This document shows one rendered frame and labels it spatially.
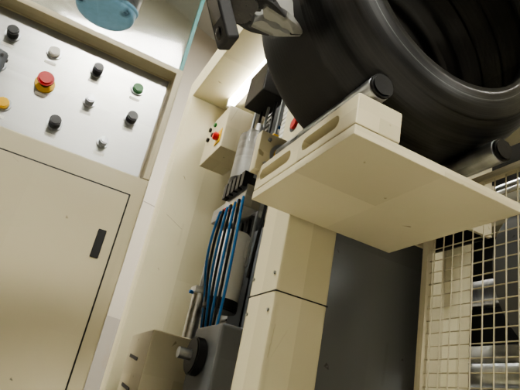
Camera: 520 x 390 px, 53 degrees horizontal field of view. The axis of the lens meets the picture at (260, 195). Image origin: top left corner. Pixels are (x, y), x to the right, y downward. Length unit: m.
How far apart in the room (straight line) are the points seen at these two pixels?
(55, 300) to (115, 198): 0.29
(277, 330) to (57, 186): 0.65
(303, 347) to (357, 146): 0.46
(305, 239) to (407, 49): 0.45
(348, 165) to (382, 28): 0.24
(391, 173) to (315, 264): 0.33
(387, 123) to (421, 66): 0.15
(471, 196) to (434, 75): 0.22
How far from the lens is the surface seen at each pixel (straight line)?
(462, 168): 1.08
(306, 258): 1.14
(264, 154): 1.13
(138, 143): 1.51
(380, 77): 0.90
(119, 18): 0.86
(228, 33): 0.91
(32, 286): 1.31
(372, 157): 0.87
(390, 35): 0.95
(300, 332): 1.11
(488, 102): 1.06
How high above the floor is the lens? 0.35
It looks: 24 degrees up
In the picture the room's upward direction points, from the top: 12 degrees clockwise
